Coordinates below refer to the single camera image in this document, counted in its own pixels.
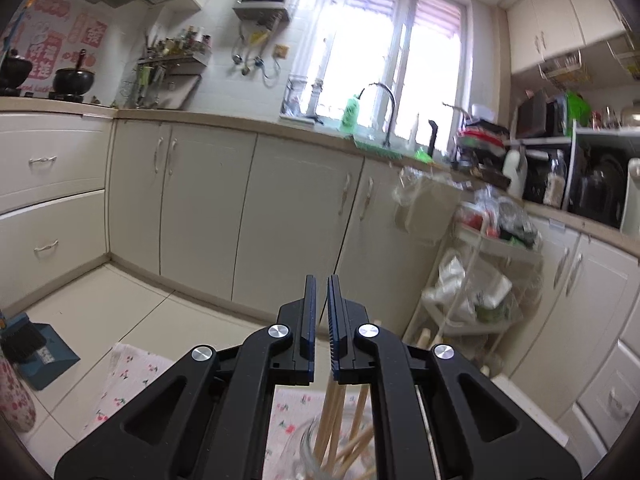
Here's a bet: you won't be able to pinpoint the clear glass jar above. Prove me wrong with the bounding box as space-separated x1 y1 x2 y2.
292 410 378 480

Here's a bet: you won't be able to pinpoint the chrome kitchen faucet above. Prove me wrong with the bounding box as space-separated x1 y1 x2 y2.
356 81 397 150

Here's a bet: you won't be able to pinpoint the white rolling storage cart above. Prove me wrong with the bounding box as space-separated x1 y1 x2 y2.
402 190 542 376

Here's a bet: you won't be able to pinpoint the hanging white trash bin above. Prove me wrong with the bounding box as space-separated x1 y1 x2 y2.
392 167 466 245

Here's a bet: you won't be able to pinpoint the white stool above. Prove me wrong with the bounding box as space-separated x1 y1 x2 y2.
491 374 568 448

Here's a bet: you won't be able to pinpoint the cherry print tablecloth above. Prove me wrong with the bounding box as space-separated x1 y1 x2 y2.
81 341 381 480

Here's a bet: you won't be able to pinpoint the green dish soap bottle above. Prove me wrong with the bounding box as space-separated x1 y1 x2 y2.
340 94 360 134

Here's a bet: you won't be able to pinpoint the stacked pans and pots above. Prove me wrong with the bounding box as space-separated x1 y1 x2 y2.
444 103 511 191

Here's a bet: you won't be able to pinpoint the white thermos jug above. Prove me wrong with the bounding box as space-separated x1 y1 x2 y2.
502 146 528 200

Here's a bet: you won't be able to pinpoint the blue dustpan with brush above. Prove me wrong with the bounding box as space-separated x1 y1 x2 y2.
1 313 80 391

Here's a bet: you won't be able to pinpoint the floral trash bin with bag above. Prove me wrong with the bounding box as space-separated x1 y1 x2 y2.
0 354 36 434

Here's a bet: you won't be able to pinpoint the black microwave oven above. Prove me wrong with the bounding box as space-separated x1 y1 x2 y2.
514 90 567 139

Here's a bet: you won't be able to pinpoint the white electric kettle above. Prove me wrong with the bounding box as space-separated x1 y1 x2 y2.
620 158 640 238

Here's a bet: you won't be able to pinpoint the black wok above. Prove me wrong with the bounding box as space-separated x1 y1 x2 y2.
51 49 96 102

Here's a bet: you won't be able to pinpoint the wall utensil spice rack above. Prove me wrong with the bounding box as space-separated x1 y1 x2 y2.
128 26 213 110

